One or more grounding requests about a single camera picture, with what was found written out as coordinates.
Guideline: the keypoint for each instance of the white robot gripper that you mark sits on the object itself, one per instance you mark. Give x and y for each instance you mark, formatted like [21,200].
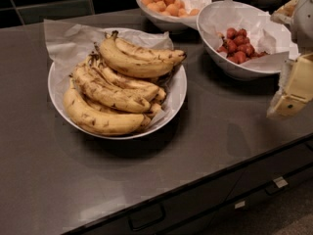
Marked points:
[303,19]

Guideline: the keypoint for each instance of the ripe banana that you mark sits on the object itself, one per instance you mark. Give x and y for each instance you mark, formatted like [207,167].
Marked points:
[128,65]
[149,54]

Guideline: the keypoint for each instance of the white paper in strawberry bowl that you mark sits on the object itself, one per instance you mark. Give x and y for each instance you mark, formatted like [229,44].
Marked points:
[260,23]

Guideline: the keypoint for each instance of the white bowl with strawberries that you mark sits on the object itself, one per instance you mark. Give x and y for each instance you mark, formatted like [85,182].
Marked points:
[228,66]

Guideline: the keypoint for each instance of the white bowl with oranges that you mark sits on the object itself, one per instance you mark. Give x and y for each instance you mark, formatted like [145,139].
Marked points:
[168,23]

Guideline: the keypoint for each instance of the middle spotted banana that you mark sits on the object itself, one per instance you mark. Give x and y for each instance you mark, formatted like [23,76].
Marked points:
[146,89]

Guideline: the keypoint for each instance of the white bowl with bananas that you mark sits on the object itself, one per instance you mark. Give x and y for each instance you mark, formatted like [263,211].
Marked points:
[176,90]

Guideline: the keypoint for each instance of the large spotted banana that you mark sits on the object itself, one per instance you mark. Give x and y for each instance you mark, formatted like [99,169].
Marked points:
[96,88]

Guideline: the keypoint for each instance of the bottom front yellow banana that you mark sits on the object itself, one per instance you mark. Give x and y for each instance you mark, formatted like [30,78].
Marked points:
[97,122]

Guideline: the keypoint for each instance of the pile of red strawberries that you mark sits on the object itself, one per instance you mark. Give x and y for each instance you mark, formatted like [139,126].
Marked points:
[236,46]

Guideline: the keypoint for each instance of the silver drawer label tag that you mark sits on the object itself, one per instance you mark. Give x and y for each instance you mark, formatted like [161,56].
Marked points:
[280,182]

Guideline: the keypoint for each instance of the pile of small oranges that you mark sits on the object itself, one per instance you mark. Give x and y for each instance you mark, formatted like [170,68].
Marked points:
[173,8]

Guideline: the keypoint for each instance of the white drawer label sticker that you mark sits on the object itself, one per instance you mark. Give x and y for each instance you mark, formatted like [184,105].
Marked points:
[240,205]

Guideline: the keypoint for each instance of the white paper under bananas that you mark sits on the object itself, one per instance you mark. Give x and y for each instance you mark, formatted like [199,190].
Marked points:
[70,43]

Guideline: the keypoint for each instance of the black drawer handle right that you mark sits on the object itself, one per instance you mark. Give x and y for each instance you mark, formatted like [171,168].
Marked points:
[272,189]

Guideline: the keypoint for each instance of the black drawer handle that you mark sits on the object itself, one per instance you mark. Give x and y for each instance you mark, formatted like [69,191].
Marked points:
[146,217]
[272,189]

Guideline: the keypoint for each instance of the black drawer handle left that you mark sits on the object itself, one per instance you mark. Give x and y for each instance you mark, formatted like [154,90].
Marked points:
[146,217]

